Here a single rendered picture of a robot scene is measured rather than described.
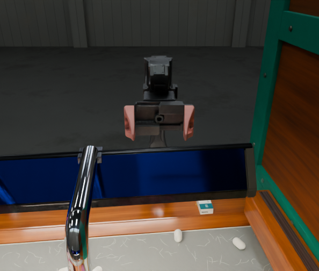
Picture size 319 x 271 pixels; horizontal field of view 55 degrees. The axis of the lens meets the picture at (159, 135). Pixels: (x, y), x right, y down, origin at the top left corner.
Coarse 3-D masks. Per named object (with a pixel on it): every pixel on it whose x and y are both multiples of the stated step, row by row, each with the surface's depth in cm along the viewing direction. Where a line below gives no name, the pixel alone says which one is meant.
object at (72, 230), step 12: (84, 156) 41; (96, 156) 42; (84, 168) 38; (96, 168) 41; (84, 180) 36; (72, 192) 35; (84, 192) 34; (72, 204) 32; (84, 204) 33; (72, 216) 31; (84, 216) 31; (72, 228) 30; (84, 228) 31; (72, 240) 30; (84, 240) 30; (72, 252) 30; (84, 252) 30; (72, 264) 30; (84, 264) 31
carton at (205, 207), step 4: (208, 200) 86; (200, 204) 84; (204, 204) 84; (208, 204) 84; (200, 208) 83; (204, 208) 83; (208, 208) 83; (212, 208) 83; (200, 212) 83; (204, 212) 83; (208, 212) 83; (212, 212) 83
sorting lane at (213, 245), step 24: (96, 240) 78; (120, 240) 78; (144, 240) 78; (168, 240) 78; (192, 240) 78; (216, 240) 78; (0, 264) 72; (24, 264) 72; (48, 264) 72; (96, 264) 72; (120, 264) 72; (144, 264) 72; (168, 264) 72; (192, 264) 72; (216, 264) 72; (240, 264) 72; (264, 264) 72
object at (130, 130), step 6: (126, 108) 61; (132, 108) 61; (126, 114) 60; (132, 114) 60; (126, 120) 63; (132, 120) 59; (138, 120) 65; (126, 126) 63; (132, 126) 58; (138, 126) 64; (144, 126) 64; (150, 126) 64; (156, 126) 64; (126, 132) 63; (132, 132) 57; (138, 132) 64; (144, 132) 64; (150, 132) 65; (156, 132) 65; (132, 138) 57
